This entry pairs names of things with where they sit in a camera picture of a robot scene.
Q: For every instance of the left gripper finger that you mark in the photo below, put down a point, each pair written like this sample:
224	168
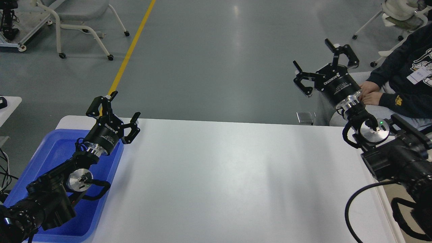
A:
133	125
101	106

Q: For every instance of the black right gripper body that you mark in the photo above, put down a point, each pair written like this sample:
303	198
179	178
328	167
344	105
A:
337	87

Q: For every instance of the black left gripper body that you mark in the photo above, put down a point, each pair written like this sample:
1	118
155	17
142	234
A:
104	136

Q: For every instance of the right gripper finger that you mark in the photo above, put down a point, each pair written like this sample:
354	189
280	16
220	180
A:
301	76
353	61

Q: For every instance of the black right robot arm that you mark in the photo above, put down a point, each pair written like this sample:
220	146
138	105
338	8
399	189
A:
393	150

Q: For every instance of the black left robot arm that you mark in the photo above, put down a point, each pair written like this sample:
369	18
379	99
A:
53	196

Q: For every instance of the metal floor plate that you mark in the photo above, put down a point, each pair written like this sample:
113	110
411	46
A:
306	118

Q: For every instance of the blue plastic bin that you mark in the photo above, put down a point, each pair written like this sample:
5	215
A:
57	147

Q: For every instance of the seated person in dark hoodie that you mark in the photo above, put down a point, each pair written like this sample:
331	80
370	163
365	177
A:
402	84

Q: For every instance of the white chair right background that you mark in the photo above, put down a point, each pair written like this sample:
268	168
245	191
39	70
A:
407	15

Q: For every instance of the white chair background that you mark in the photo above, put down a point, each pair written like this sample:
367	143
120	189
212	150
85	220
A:
407	15
71	14

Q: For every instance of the white side table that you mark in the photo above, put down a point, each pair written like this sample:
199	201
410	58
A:
8	106

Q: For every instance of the white chair left background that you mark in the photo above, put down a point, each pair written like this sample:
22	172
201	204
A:
71	14

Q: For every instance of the aluminium frame cart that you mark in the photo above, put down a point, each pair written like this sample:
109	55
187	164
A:
20	20

